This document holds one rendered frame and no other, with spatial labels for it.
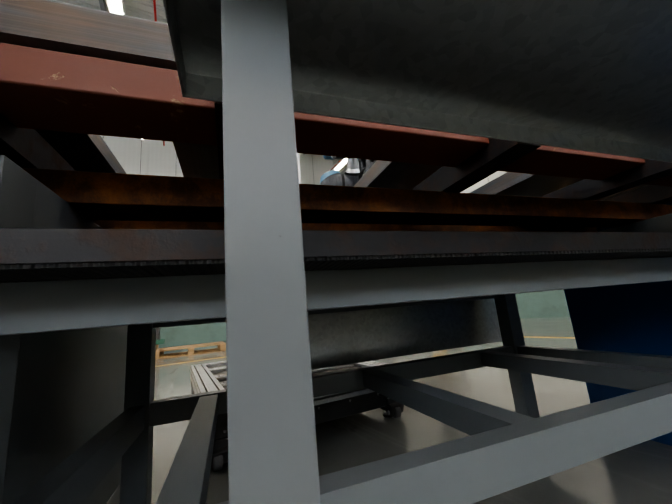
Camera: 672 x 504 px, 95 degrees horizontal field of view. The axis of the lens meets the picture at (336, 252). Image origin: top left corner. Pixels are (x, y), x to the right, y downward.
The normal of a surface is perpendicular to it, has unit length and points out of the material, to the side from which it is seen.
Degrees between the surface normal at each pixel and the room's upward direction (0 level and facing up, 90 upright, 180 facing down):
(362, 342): 90
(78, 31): 90
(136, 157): 90
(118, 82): 90
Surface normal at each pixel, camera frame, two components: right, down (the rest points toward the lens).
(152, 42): 0.32, -0.22
